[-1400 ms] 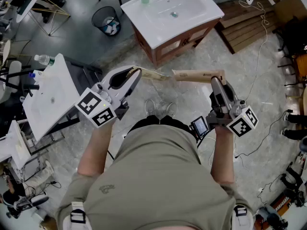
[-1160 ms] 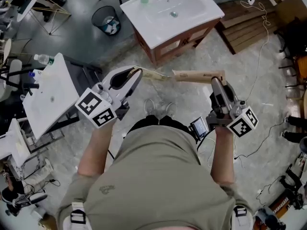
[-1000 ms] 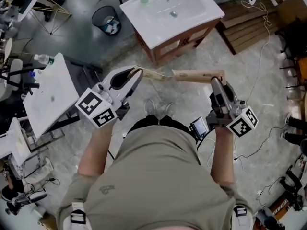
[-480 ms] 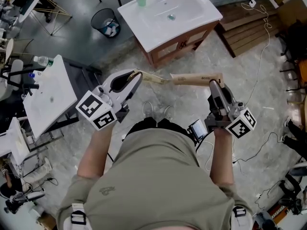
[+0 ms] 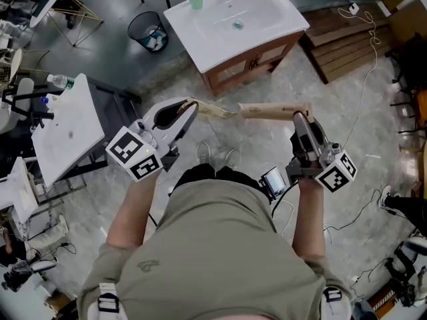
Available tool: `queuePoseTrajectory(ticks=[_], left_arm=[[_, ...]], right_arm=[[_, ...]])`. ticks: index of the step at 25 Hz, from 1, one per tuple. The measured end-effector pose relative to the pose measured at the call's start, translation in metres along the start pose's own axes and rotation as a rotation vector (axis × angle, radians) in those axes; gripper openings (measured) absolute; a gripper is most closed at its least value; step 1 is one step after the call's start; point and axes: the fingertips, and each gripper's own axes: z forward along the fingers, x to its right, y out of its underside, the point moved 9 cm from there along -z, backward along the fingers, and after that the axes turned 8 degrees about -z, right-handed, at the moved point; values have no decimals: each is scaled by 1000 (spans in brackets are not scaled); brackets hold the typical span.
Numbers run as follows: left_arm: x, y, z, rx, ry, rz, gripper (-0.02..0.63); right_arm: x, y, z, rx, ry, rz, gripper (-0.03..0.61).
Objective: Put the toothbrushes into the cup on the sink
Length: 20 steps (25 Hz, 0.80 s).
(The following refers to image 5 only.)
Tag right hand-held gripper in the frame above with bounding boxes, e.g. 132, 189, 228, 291
285, 111, 358, 194

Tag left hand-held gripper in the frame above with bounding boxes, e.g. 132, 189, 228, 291
105, 97, 200, 183

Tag tan toothbrush packet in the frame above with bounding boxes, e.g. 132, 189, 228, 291
179, 99, 240, 121

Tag white ceramic sink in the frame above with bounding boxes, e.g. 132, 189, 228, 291
163, 0, 311, 73

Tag person's right forearm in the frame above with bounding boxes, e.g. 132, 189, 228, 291
291, 177, 327, 260

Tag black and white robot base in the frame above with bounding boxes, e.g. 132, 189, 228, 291
383, 237, 427, 309

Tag person's left forearm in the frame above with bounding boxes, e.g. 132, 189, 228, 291
105, 170, 161, 250

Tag white sink on dark stand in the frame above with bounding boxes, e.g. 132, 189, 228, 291
31, 73, 106, 189

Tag person's left shoe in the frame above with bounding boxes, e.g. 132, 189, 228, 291
194, 141, 211, 165

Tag person's shoe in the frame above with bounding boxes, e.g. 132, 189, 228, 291
378, 185, 393, 210
194, 141, 211, 165
224, 147, 242, 170

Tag small belt screen device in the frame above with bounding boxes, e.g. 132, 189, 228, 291
259, 166, 288, 200

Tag person's right shoe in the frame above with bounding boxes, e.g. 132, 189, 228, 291
224, 147, 242, 170

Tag person's black shorts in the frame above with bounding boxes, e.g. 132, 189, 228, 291
170, 163, 265, 197

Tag wooden vanity cabinet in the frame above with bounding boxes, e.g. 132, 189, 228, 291
199, 30, 306, 97

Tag black mesh waste bin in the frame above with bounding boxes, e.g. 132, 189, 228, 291
127, 10, 169, 54

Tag stack of wooden planks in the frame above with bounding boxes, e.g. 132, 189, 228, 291
299, 7, 403, 85

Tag clear water bottle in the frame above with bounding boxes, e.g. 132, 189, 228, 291
46, 73, 75, 90

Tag small black faucet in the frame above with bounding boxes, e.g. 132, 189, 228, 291
29, 110, 55, 129

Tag person's olive shirt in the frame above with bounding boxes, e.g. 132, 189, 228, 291
76, 178, 354, 320

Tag white round table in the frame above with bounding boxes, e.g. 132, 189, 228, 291
29, 0, 69, 29

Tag white cable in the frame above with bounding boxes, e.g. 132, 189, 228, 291
336, 6, 382, 148

